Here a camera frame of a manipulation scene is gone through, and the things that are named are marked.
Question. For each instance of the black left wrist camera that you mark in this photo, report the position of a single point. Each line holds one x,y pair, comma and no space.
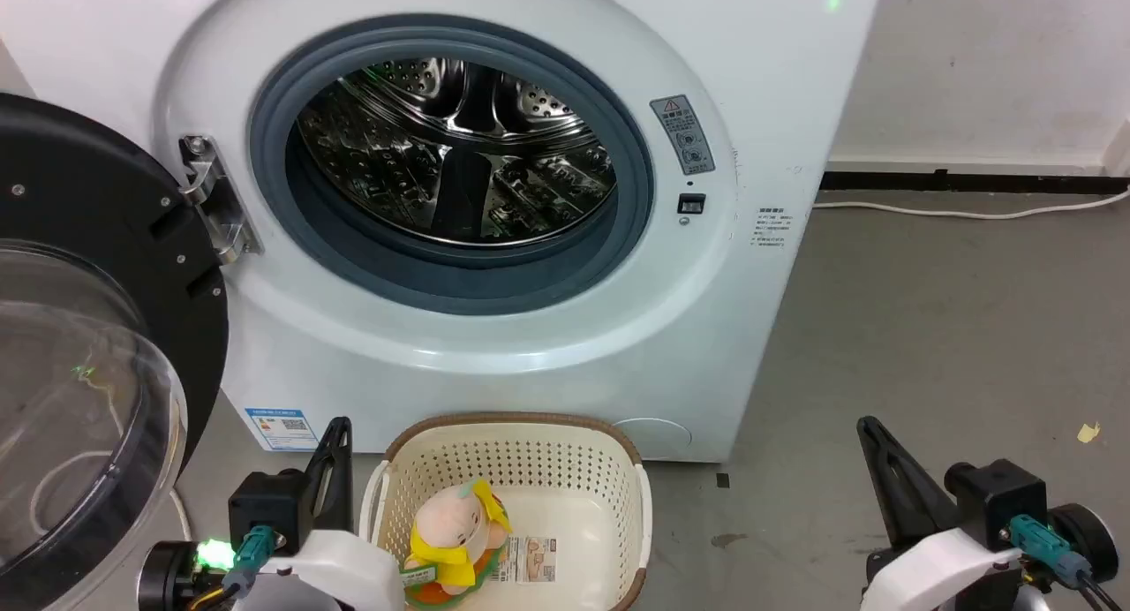
269,505

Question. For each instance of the black round washer door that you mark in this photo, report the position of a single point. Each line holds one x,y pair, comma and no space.
79,240

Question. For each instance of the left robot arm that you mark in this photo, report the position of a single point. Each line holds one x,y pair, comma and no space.
168,576

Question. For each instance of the plush doll with yellow hat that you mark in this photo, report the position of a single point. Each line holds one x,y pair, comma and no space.
455,536

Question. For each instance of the small text sticker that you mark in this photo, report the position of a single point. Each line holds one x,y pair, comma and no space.
772,227

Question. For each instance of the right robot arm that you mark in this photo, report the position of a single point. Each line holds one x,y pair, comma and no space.
1081,540

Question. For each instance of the grey rubber door gasket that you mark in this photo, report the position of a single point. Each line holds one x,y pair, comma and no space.
335,267

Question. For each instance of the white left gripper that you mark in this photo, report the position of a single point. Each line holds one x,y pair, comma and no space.
344,571

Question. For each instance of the metal door hinge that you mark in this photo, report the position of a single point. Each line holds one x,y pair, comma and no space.
216,205

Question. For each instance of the paper product label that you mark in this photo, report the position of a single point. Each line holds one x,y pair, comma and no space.
534,560

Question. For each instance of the blue white energy label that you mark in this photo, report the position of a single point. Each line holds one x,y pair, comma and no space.
282,428

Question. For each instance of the grey warning sticker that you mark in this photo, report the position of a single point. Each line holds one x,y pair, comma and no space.
682,134

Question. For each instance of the white front-load washing machine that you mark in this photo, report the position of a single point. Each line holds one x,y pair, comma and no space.
759,81

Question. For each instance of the yellow paper scrap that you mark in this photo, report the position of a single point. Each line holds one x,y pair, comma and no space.
1088,432

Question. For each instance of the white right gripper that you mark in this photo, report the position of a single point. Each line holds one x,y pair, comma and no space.
945,571

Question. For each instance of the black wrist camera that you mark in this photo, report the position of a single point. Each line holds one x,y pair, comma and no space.
1002,501
269,505

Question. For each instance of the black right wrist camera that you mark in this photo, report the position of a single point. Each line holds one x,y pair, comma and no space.
1002,501

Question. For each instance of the cream perforated laundry basket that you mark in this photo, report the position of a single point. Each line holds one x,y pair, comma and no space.
574,470

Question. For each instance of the stainless steel washer drum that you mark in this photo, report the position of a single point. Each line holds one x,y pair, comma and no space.
459,152

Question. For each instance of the black door latch slot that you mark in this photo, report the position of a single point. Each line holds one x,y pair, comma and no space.
691,204

